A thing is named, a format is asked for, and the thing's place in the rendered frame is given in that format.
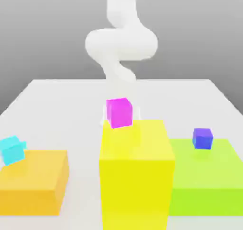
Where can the small blue cube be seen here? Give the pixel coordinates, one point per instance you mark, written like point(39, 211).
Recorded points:
point(202, 139)

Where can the large lime green box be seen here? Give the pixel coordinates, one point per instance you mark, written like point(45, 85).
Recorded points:
point(205, 175)

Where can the small cyan cube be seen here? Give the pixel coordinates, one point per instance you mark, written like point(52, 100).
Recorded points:
point(11, 151)

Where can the small magenta cube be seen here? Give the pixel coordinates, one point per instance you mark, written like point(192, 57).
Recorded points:
point(119, 112)

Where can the large yellow box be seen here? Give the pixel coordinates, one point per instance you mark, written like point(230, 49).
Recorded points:
point(135, 175)

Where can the large orange box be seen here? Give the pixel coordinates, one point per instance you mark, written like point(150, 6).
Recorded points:
point(31, 182)

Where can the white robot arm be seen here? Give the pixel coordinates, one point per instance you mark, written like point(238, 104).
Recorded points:
point(121, 44)

